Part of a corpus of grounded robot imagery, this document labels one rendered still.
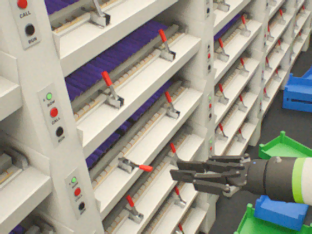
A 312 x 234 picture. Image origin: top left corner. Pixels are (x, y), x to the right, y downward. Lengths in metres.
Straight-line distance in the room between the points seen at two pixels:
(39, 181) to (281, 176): 0.46
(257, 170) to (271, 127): 1.67
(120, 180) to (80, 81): 0.27
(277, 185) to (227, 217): 1.13
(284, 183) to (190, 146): 0.67
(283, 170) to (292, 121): 1.77
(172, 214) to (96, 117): 0.66
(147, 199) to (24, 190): 0.55
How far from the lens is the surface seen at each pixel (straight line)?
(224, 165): 0.87
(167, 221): 1.41
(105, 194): 0.97
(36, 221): 0.90
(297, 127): 2.49
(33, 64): 0.66
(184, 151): 1.37
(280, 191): 0.78
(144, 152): 1.07
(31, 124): 0.69
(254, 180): 0.80
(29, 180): 0.75
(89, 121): 0.86
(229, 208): 1.93
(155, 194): 1.23
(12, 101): 0.65
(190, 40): 1.21
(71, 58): 0.73
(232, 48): 1.63
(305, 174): 0.76
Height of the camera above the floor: 1.42
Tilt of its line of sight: 34 degrees down
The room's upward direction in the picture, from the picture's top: 6 degrees counter-clockwise
